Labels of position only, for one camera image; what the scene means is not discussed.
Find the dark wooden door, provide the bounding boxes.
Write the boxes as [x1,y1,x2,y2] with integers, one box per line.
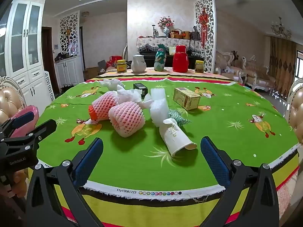
[41,26,59,95]

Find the small black carton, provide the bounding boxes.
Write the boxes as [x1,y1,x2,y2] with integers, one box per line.
[133,83,148,99]

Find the red gift bags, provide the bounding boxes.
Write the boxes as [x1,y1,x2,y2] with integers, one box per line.
[106,55,122,68]

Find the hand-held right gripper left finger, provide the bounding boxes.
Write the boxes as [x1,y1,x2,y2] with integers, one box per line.
[26,137,105,227]

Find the pink foam net with orange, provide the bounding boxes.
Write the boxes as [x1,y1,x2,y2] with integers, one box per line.
[88,91,120,121]

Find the dark handbag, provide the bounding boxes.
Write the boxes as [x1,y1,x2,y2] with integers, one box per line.
[191,26,201,40]

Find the dark clutter on shoe cabinet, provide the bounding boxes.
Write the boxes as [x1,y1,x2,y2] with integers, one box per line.
[54,53,78,62]

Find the pink lined waste bin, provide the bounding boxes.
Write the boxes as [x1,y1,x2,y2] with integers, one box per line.
[11,105,40,138]

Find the white shoe cabinet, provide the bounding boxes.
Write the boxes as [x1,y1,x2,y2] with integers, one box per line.
[54,56,85,88]

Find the red thermos flask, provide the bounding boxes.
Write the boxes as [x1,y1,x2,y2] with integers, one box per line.
[172,45,190,73]

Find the white foam wrap sheet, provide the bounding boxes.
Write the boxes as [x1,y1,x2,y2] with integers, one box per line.
[142,94,170,127]

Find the yellow lidded jar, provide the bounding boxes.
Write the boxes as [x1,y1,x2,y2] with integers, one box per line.
[116,60,127,73]

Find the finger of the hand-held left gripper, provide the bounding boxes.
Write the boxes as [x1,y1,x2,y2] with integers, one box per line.
[0,111,35,138]
[0,119,57,150]

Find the person's left hand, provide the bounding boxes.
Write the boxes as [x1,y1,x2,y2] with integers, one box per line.
[13,170,28,199]

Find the cream ornate armchair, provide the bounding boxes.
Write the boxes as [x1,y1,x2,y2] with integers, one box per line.
[214,51,243,83]
[241,55,276,91]

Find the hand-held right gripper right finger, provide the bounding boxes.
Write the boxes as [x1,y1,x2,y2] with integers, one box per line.
[200,136,280,227]

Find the white paper towel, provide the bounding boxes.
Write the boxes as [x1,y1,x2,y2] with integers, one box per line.
[99,79,125,91]

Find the white paper cup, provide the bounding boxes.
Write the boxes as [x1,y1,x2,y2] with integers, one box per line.
[159,118,198,157]

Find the green cartoon print tablecloth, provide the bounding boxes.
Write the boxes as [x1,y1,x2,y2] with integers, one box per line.
[27,67,300,227]

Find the white ceramic teapot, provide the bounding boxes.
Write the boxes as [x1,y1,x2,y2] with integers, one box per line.
[131,52,146,73]

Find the white carved lattice screen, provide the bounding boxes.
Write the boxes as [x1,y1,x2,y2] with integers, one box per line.
[59,11,80,57]
[194,0,216,74]

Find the green striped wrapper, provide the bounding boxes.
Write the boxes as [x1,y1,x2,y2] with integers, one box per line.
[169,110,192,126]

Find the floral lace cloth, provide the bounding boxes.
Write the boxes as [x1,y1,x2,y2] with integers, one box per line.
[137,37,201,52]

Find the pink foam fruit net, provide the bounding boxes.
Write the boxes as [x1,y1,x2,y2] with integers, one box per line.
[108,102,146,138]

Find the glass chandelier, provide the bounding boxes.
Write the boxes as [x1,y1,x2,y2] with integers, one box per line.
[271,17,292,39]

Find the brown patterned curtain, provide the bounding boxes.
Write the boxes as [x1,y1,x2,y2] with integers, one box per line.
[270,36,297,93]

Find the white foam fruit net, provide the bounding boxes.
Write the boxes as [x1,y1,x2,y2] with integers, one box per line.
[117,89,142,104]

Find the red knot hanging ornament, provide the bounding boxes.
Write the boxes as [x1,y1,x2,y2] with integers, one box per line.
[199,8,209,49]

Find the white glass door cabinet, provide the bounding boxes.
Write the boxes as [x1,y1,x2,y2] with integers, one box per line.
[5,0,56,119]

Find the pink flower bouquet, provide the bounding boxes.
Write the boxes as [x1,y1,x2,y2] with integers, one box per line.
[158,16,175,27]

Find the black sideboard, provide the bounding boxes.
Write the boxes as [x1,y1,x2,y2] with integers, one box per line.
[138,50,204,68]

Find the tan cardboard carton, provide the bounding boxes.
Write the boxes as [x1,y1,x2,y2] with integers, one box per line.
[173,87,201,111]

